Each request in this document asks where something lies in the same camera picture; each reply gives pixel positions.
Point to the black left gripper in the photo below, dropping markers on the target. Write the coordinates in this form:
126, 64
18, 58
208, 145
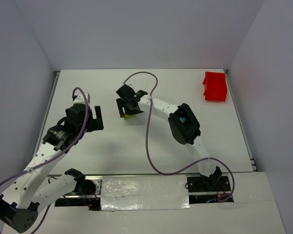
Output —
93, 123

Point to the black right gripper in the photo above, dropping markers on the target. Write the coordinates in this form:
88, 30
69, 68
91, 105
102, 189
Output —
124, 105

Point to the green wood cube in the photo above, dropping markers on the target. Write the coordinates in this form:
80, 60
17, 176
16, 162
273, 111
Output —
126, 117

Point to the red plastic bin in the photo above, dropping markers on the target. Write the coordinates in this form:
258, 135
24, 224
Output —
215, 87

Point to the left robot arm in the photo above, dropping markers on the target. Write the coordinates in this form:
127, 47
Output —
24, 199

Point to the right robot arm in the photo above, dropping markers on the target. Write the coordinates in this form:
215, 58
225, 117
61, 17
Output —
184, 126

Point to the silver tape sheet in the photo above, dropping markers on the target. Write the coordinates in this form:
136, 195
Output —
133, 193

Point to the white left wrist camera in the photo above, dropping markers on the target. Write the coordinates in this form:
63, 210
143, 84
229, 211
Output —
79, 99

